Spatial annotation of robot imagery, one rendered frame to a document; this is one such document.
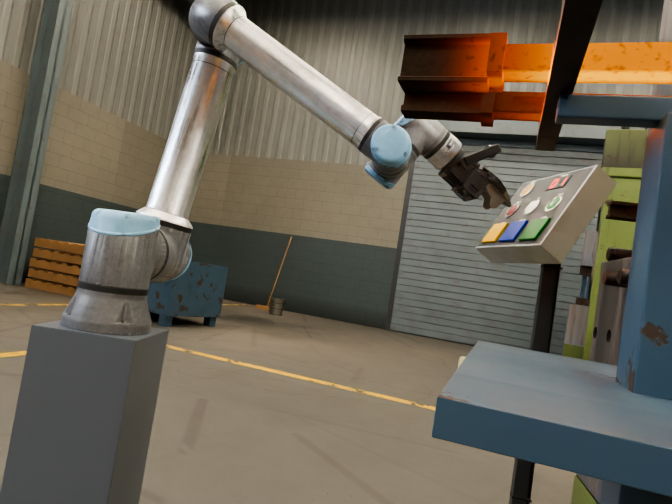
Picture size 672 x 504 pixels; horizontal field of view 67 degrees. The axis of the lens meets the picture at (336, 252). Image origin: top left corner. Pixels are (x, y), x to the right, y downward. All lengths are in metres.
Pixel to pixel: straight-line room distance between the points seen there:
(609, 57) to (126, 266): 0.99
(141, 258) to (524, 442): 1.04
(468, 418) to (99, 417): 1.01
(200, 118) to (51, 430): 0.80
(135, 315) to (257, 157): 9.59
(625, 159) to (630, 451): 5.95
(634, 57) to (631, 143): 5.74
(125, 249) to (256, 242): 9.19
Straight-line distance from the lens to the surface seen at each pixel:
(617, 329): 1.07
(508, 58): 0.49
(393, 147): 1.15
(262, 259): 10.24
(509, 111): 0.60
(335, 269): 9.62
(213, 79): 1.42
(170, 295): 5.59
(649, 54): 0.50
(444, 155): 1.33
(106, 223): 1.21
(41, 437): 1.26
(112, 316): 1.19
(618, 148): 6.21
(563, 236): 1.44
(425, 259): 9.18
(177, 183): 1.37
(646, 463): 0.27
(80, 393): 1.20
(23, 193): 8.29
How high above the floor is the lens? 0.79
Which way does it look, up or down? 3 degrees up
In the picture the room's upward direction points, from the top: 9 degrees clockwise
